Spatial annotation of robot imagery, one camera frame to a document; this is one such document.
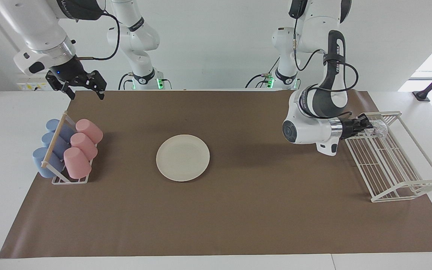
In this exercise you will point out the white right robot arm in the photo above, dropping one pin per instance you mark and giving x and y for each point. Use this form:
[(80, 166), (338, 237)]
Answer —
[(36, 26)]

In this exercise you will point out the brown table mat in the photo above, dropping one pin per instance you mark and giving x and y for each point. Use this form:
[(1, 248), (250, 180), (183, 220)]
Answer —
[(257, 217)]

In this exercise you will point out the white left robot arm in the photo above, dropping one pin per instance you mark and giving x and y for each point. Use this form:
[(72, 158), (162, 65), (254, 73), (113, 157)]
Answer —
[(313, 131)]

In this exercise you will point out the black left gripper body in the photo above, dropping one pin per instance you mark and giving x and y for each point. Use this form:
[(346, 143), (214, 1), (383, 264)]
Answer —
[(353, 126)]

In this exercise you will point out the white wall socket box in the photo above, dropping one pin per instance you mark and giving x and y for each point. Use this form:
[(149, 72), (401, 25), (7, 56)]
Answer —
[(28, 86)]

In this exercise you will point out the pink plastic cup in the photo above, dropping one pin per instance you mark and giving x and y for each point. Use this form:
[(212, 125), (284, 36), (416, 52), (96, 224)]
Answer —
[(76, 163), (84, 145), (89, 130)]

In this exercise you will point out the cup rack with wooden bar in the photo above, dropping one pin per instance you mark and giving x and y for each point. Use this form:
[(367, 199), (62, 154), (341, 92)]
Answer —
[(54, 144)]

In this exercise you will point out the cream round plate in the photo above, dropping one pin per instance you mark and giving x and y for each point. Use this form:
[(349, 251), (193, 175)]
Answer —
[(182, 158)]

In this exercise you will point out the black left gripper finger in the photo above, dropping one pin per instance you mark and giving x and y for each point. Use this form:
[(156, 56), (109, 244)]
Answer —
[(368, 119), (370, 128)]

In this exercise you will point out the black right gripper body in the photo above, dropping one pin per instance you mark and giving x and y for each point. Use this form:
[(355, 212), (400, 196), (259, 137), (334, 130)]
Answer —
[(68, 73)]

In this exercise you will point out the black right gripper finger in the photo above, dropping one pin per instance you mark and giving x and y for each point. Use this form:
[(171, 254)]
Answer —
[(72, 92), (101, 93)]

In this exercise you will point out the blue plastic cup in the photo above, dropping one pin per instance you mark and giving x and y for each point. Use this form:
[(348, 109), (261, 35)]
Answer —
[(53, 124), (40, 161), (49, 139)]

